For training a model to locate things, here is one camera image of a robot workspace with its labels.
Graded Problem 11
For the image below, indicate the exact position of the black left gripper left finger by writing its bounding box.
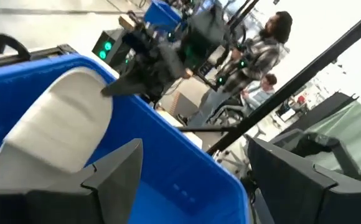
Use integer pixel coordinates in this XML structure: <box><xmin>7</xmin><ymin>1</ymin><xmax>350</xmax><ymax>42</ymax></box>
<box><xmin>0</xmin><ymin>138</ymin><xmax>144</xmax><ymax>224</ymax></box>

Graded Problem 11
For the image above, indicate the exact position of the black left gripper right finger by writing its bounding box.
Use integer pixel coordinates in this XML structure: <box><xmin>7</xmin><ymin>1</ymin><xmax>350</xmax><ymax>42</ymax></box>
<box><xmin>247</xmin><ymin>136</ymin><xmax>361</xmax><ymax>224</ymax></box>

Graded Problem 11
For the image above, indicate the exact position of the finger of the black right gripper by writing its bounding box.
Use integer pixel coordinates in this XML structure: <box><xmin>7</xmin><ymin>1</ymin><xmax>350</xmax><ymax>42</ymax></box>
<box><xmin>101</xmin><ymin>75</ymin><xmax>147</xmax><ymax>98</ymax></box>

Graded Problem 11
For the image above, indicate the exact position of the grey slide sandal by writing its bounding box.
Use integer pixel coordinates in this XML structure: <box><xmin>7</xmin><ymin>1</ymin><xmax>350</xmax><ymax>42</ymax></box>
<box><xmin>0</xmin><ymin>66</ymin><xmax>115</xmax><ymax>190</ymax></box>

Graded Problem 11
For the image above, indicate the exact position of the blue background bin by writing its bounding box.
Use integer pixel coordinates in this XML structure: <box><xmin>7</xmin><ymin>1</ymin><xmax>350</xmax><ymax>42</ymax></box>
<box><xmin>143</xmin><ymin>0</ymin><xmax>185</xmax><ymax>34</ymax></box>

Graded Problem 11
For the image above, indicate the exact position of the blue plastic bin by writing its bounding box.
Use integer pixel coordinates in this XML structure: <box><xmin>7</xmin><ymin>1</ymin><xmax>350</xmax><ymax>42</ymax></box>
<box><xmin>0</xmin><ymin>53</ymin><xmax>251</xmax><ymax>224</ymax></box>

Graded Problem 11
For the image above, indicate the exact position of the tan cardboard box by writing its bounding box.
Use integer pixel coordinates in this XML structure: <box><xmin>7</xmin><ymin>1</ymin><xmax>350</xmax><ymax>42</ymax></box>
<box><xmin>118</xmin><ymin>14</ymin><xmax>137</xmax><ymax>32</ymax></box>

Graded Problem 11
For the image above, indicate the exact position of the dark grey background machine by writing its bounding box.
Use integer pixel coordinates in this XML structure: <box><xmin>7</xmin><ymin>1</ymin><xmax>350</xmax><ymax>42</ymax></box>
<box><xmin>180</xmin><ymin>2</ymin><xmax>228</xmax><ymax>72</ymax></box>

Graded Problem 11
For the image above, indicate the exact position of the grey-green cloth cover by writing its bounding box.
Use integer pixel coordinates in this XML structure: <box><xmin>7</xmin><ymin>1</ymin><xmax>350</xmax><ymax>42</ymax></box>
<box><xmin>304</xmin><ymin>101</ymin><xmax>361</xmax><ymax>187</ymax></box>

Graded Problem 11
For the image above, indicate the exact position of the office chair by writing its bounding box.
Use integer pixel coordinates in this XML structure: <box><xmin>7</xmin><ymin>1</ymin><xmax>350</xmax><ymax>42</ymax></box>
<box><xmin>210</xmin><ymin>104</ymin><xmax>250</xmax><ymax>125</ymax></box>

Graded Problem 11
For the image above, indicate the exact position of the standing person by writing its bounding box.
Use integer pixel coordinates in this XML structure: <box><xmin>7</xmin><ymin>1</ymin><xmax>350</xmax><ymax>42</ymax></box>
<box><xmin>188</xmin><ymin>11</ymin><xmax>293</xmax><ymax>127</ymax></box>

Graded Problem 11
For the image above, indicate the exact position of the seated person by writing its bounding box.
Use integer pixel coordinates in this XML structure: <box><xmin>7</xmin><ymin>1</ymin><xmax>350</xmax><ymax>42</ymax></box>
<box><xmin>241</xmin><ymin>73</ymin><xmax>278</xmax><ymax>118</ymax></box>

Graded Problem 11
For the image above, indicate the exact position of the black frame handle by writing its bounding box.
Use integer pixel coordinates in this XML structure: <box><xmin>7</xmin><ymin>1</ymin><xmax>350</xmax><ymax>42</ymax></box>
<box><xmin>0</xmin><ymin>32</ymin><xmax>32</xmax><ymax>60</ymax></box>

